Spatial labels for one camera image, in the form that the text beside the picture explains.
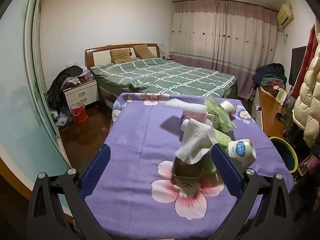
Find red puffer jacket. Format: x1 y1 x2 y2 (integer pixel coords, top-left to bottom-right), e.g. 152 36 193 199
297 24 320 98

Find cream puffer jacket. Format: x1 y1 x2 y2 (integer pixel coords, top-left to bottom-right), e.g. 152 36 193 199
292 55 320 148

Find black television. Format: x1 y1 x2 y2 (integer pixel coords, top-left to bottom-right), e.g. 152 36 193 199
289 46 307 87

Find pink floral bag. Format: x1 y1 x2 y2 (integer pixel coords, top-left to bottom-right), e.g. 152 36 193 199
297 152 320 178

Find white paper cup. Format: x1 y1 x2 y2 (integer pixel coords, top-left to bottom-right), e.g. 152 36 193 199
219 100 237 117

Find white foam net sleeve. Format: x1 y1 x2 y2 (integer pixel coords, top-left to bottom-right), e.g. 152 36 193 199
164 99 208 113

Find brown pillow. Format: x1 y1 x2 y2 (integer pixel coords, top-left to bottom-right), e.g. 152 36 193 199
132 44 157 59
110 49 133 64

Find red bucket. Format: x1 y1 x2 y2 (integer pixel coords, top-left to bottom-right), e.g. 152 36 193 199
70 102 88 123

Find blue and white bag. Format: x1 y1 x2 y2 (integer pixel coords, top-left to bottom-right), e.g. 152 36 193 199
54 107 73 127

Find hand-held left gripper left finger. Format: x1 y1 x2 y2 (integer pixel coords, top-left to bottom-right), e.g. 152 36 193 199
27 144 112 240

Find yellow-rimmed dark bin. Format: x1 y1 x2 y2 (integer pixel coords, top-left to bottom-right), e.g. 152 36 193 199
269 136 299 173

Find wall air conditioner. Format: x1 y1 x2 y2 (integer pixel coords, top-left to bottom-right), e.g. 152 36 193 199
277 4 294 32

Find wooden bed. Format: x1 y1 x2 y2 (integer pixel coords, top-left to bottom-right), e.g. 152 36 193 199
85 43 238 105

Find green checked duvet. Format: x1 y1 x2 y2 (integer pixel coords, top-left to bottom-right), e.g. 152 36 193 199
90 57 237 97

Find pink and cream curtain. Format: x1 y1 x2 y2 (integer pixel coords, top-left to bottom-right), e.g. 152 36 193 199
169 0 279 98

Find purple floral tablecloth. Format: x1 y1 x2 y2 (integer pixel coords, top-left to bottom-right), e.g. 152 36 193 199
72 92 294 240

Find green glass wardrobe door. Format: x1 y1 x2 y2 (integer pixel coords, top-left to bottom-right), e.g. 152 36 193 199
0 0 73 193

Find long wooden cabinet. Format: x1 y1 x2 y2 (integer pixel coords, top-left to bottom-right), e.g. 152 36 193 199
255 86 295 138

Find pale green card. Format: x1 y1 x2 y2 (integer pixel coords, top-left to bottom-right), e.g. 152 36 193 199
275 89 288 104

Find pink cardboard box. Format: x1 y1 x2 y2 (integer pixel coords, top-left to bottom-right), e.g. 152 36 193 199
182 110 208 125

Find white plastic bottle blue label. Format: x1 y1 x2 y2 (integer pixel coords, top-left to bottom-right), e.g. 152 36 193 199
227 139 257 167

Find white nightstand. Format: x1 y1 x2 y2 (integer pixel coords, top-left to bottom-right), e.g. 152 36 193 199
63 79 98 105

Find white paper towel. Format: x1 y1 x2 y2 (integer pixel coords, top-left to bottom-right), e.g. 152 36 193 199
175 118 217 165

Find dark clothes heap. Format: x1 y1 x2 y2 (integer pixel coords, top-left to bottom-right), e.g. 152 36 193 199
47 65 87 110

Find green plastic bag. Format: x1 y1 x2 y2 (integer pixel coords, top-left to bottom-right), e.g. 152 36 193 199
204 98 237 132

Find pile of folded clothes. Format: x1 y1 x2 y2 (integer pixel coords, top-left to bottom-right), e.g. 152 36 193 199
251 63 287 90

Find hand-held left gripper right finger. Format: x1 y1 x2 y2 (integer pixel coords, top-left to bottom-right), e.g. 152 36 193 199
210 144 294 240

